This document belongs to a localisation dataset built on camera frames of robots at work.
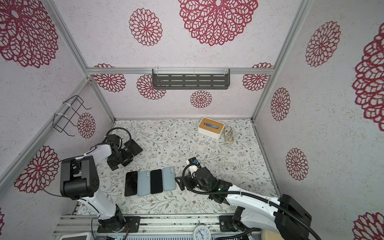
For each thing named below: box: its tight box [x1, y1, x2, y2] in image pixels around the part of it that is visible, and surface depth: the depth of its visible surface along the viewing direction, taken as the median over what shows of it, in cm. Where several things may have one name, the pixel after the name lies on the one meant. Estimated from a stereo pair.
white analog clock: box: [192, 224, 212, 240], surface depth 70 cm
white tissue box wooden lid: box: [198, 117, 225, 140], surface depth 112 cm
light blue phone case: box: [137, 170, 151, 196], surface depth 91 cm
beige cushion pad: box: [263, 230, 285, 240], surface depth 70 cm
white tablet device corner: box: [59, 232, 92, 240], surface depth 69 cm
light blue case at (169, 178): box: [162, 166, 177, 191], surface depth 92 cm
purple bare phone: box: [150, 169, 163, 194], surface depth 89 cm
